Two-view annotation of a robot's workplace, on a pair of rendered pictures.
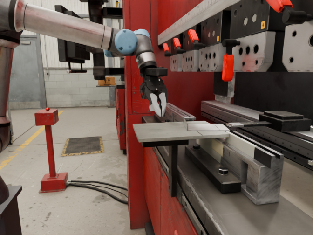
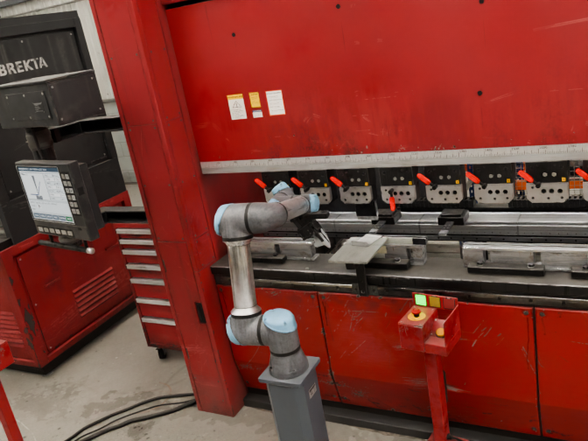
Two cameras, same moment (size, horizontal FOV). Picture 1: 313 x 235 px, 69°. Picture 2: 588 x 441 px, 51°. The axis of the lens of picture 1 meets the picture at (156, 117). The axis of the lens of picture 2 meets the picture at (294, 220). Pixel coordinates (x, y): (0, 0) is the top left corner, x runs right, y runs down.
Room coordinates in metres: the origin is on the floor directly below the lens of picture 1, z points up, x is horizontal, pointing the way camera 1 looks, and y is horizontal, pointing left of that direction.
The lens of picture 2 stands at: (-0.79, 1.98, 2.04)
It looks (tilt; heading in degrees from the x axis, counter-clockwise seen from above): 19 degrees down; 312
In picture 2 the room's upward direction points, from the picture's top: 10 degrees counter-clockwise
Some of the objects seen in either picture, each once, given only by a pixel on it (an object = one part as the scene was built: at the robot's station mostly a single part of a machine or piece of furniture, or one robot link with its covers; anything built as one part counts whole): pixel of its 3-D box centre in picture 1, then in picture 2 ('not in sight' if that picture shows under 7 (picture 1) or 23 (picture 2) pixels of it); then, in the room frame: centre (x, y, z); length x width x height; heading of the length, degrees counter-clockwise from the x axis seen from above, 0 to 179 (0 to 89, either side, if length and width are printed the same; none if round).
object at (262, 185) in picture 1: (227, 154); (383, 251); (0.67, -0.22, 0.92); 0.39 x 0.06 x 0.10; 11
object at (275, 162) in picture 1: (249, 147); (404, 240); (0.56, -0.24, 0.98); 0.20 x 0.03 x 0.03; 11
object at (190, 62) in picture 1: (197, 50); (318, 184); (0.94, -0.17, 1.26); 0.15 x 0.09 x 0.17; 11
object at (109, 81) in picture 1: (106, 81); not in sight; (3.08, 0.67, 1.04); 0.30 x 0.26 x 0.12; 12
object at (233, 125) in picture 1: (263, 120); (381, 221); (0.75, -0.37, 1.01); 0.26 x 0.12 x 0.05; 101
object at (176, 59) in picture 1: (182, 54); (281, 185); (1.14, -0.13, 1.26); 0.15 x 0.09 x 0.17; 11
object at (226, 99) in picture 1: (222, 86); (367, 210); (0.72, -0.21, 1.13); 0.10 x 0.02 x 0.10; 11
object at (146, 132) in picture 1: (176, 129); (358, 249); (0.69, -0.06, 1.00); 0.26 x 0.18 x 0.01; 101
